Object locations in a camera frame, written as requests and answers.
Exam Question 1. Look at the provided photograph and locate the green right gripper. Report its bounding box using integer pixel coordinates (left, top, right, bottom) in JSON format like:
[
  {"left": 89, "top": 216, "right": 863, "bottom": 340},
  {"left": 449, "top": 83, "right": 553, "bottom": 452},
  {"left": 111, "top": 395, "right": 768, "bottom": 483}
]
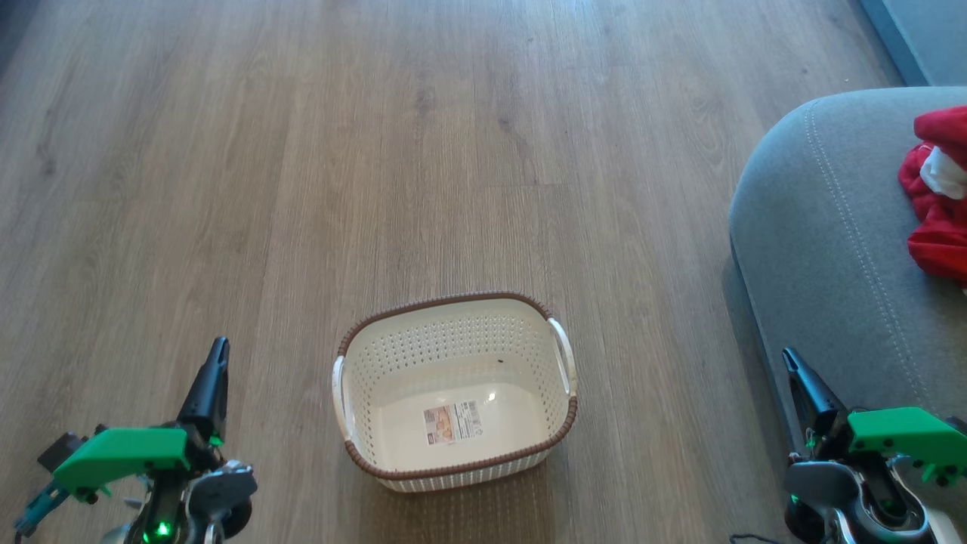
[{"left": 782, "top": 348, "right": 967, "bottom": 485}]

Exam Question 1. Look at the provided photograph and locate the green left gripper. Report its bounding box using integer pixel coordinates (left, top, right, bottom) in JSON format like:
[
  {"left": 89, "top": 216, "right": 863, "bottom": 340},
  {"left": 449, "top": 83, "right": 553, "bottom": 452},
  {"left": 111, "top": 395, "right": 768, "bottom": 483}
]
[{"left": 53, "top": 337, "right": 230, "bottom": 503}]

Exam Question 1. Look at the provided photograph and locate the red garment with white stripes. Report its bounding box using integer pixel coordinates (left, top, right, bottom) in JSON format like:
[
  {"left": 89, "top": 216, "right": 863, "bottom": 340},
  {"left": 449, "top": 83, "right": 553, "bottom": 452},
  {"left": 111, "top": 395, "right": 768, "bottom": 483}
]
[{"left": 897, "top": 106, "right": 967, "bottom": 284}]

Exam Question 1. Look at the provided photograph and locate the basket label sticker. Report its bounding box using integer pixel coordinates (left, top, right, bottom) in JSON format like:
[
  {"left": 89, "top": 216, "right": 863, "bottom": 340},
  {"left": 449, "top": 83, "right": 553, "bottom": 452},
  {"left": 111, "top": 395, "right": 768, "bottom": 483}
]
[{"left": 423, "top": 400, "right": 483, "bottom": 444}]

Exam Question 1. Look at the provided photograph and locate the white basket with brown rim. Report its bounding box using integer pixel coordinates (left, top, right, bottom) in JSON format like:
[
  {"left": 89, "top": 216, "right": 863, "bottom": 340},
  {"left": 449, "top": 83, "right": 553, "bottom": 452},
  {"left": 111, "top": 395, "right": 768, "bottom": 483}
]
[{"left": 331, "top": 292, "right": 579, "bottom": 493}]

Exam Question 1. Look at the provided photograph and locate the grey fabric sofa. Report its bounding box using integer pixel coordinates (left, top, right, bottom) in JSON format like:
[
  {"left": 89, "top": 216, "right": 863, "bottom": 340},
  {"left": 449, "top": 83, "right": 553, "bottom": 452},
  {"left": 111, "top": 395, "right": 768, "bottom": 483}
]
[{"left": 729, "top": 87, "right": 967, "bottom": 530}]

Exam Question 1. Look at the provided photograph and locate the blue grey furniture panel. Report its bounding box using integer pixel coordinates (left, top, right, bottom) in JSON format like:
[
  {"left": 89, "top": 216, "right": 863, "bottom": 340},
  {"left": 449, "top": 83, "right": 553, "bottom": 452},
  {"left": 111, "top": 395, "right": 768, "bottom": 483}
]
[{"left": 857, "top": 0, "right": 967, "bottom": 88}]

